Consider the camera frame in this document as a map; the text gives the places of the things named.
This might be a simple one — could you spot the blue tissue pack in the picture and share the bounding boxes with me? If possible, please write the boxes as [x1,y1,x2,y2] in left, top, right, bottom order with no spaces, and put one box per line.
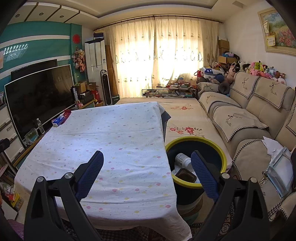
[52,115,67,127]

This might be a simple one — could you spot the spotted white tablecloth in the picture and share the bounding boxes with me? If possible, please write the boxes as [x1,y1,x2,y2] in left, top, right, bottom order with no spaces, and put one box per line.
[14,101,192,237]

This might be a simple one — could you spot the framed flower painting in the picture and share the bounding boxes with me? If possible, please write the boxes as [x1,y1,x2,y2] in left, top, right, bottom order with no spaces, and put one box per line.
[257,7,296,56]

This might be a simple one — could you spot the stack of cardboard boxes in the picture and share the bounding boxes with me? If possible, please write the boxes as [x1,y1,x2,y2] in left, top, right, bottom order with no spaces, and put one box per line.
[218,39,229,63]

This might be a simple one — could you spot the white drawer unit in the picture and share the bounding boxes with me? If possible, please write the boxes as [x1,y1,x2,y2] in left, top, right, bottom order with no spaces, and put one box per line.
[0,105,25,163]

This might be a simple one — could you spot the black flat television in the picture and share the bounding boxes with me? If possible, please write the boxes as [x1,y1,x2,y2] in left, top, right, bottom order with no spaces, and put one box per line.
[11,59,58,75]

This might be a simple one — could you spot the black tower fan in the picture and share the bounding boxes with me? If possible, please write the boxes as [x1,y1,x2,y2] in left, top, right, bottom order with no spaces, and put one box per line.
[100,70,110,106]

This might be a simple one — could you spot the cream embroidered curtain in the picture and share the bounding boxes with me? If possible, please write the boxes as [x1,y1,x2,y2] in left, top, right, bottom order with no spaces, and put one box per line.
[103,16,219,98]

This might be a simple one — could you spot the hanging flower decoration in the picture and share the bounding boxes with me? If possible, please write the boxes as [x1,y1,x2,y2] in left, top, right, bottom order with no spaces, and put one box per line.
[72,47,86,72]

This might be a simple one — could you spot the white pill bottle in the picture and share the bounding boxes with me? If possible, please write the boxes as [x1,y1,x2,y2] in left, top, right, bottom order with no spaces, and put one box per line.
[175,153,192,168]

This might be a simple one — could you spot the row of plush toys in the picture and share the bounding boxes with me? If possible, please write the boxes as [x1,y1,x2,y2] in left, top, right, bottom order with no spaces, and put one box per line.
[223,60,287,85]

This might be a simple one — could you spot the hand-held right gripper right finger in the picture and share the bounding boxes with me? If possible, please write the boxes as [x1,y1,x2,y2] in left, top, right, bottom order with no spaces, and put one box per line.
[191,150,270,241]

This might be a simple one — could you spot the brown plastic tray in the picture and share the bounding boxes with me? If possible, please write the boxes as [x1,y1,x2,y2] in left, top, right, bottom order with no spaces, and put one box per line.
[174,168,197,183]

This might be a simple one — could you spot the beige sofa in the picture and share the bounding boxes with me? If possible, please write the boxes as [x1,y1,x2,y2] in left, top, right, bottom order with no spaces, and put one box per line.
[196,71,296,220]

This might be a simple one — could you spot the loose white papers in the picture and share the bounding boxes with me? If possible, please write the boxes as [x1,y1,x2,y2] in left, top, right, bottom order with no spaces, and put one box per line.
[262,136,286,159]

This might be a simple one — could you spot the large curved television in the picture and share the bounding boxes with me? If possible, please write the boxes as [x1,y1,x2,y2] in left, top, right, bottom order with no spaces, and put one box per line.
[5,64,75,142]

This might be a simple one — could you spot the yellow rimmed trash bin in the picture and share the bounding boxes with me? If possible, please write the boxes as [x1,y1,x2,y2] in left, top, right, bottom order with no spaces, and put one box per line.
[165,136,228,207]

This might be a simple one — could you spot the clear water bottle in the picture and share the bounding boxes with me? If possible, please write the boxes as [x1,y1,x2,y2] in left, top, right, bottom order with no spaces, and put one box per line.
[35,118,45,135]

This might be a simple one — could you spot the white standing air conditioner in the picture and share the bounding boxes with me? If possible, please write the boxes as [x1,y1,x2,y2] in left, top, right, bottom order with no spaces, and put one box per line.
[84,39,108,106]

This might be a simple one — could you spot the cluttered glass coffee table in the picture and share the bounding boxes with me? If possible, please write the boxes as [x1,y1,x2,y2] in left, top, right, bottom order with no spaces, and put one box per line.
[142,83,197,98]

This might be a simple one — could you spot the pile of cardboard boxes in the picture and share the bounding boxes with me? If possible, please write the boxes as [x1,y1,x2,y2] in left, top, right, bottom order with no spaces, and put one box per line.
[72,80,100,102]

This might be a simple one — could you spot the pile of snack packets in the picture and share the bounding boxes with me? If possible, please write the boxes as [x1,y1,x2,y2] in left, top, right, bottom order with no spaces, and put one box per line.
[1,182,23,207]

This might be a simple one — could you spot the row of books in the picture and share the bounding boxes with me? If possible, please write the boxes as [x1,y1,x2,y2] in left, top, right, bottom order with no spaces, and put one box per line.
[0,153,19,183]

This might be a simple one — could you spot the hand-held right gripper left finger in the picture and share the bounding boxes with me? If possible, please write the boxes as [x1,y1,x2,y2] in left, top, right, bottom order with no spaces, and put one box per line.
[24,150,104,241]

